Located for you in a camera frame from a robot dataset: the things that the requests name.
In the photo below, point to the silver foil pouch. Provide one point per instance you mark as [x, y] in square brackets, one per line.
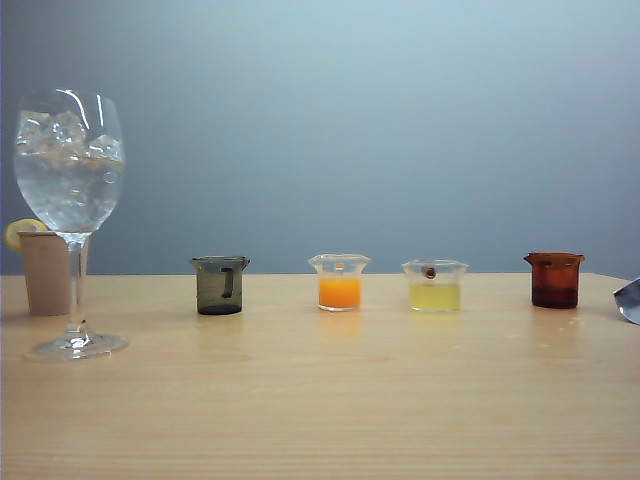
[631, 302]

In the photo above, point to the clear measuring cup orange juice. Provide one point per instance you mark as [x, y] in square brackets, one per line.
[340, 292]

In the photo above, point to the clear measuring cup yellow juice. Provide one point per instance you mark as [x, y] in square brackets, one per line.
[435, 297]

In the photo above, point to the large clear wine glass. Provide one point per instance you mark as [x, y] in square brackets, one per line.
[70, 200]

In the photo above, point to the smoky grey measuring cup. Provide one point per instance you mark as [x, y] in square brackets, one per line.
[212, 295]

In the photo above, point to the amber brown measuring cup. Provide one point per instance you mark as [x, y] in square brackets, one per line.
[555, 285]

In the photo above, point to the clear ice cube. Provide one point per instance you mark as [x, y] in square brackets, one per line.
[34, 131]
[106, 146]
[70, 127]

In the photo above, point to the beige paper cup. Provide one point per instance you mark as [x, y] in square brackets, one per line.
[45, 275]

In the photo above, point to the yellow lemon slice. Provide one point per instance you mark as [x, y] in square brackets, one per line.
[14, 235]

